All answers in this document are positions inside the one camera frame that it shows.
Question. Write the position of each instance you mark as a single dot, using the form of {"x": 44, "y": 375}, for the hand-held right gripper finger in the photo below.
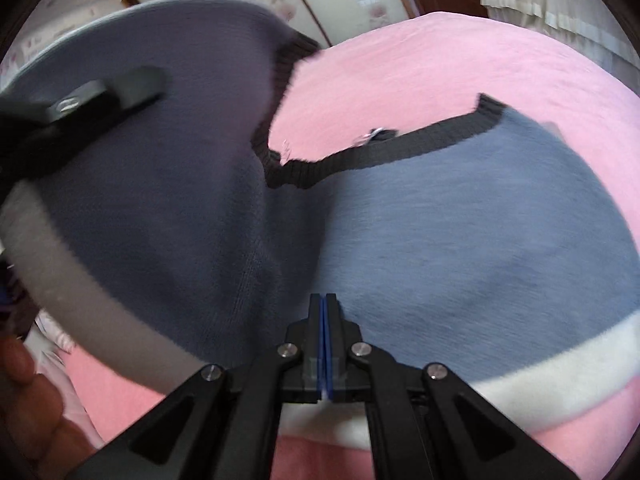
{"x": 330, "y": 340}
{"x": 320, "y": 340}

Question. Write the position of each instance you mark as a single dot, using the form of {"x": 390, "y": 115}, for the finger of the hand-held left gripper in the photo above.
{"x": 100, "y": 95}

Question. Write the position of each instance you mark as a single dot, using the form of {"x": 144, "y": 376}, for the blue white beige knit sweater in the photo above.
{"x": 425, "y": 240}

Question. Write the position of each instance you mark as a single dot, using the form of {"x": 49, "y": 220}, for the person's left hand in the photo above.
{"x": 30, "y": 405}

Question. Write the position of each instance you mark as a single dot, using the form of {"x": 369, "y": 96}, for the pink fleece blanket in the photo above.
{"x": 430, "y": 60}

